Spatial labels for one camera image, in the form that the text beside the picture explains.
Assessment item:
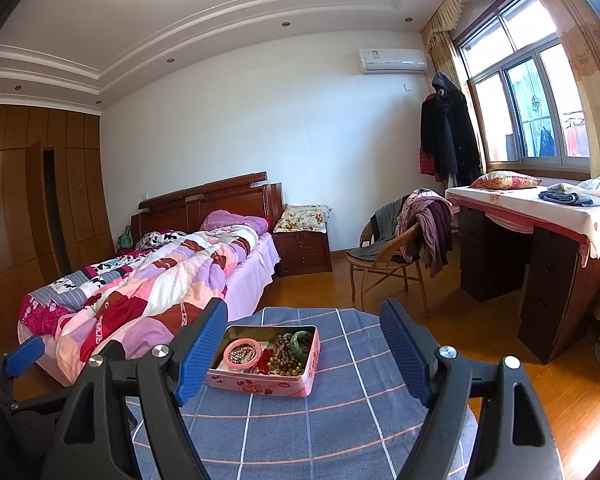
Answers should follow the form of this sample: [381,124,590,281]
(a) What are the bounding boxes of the purple pink garment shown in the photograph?
[395,188,455,279]

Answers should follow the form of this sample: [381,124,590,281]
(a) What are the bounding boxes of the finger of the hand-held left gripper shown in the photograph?
[0,337,46,406]
[101,340,127,365]

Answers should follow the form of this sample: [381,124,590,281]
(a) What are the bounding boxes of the window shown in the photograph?
[452,0,593,173]

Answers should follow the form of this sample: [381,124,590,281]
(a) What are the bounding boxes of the floral pillow with white ground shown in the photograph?
[273,204,331,234]

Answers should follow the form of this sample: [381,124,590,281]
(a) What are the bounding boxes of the grey garment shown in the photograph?
[350,197,411,263]

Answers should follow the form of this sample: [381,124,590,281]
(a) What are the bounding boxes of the patchwork quilt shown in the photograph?
[17,225,261,386]

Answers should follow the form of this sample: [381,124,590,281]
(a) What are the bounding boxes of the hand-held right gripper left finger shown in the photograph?
[40,297,229,480]

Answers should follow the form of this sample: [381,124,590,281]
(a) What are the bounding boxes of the beige floral curtain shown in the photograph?
[420,0,600,181]

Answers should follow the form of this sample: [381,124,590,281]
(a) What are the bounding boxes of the dark wooden bed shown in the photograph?
[131,171,284,246]

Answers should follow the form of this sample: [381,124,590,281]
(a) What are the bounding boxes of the white air conditioner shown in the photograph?
[359,47,427,73]

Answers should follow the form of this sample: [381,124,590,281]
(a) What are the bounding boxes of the wicker chair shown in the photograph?
[346,220,431,316]

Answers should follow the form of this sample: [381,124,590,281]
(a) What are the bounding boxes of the purple pillow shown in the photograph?
[201,209,270,233]

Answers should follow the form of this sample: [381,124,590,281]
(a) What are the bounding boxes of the wooden wardrobe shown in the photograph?
[0,104,116,341]

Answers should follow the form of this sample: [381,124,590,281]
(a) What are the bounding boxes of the hanging black coats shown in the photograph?
[420,72,483,186]

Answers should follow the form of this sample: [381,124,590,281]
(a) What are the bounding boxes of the black white patterned blanket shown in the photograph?
[137,230,187,250]

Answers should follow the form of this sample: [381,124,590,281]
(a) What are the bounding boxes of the pink tin box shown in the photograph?
[205,325,321,399]

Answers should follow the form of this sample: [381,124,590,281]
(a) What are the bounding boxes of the white pink desk cloth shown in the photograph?
[445,185,600,261]

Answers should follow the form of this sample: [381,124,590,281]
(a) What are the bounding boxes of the dark wooden desk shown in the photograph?
[459,205,600,365]

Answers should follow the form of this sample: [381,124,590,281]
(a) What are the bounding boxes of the folded blue clothes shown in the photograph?
[538,183,600,207]

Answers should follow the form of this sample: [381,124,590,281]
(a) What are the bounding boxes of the brown wooden bead bracelet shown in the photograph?
[270,332,306,368]

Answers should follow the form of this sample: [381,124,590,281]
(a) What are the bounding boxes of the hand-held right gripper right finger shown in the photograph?
[380,298,568,480]

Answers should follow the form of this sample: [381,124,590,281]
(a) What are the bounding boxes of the green bangle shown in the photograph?
[290,331,315,356]

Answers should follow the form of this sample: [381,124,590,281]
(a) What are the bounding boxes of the white card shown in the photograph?
[212,339,277,375]

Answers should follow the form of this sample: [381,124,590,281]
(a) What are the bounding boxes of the floral pillow with pink ground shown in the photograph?
[470,170,543,190]

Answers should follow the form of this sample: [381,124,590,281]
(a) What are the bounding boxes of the purple bed sheet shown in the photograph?
[220,232,281,321]

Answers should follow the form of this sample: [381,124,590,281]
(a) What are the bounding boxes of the pink bangle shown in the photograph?
[223,338,262,371]

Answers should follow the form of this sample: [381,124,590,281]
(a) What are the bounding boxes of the blue checked tablecloth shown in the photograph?
[125,306,479,480]

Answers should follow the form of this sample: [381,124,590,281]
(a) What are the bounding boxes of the dark wooden nightstand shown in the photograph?
[272,230,333,277]

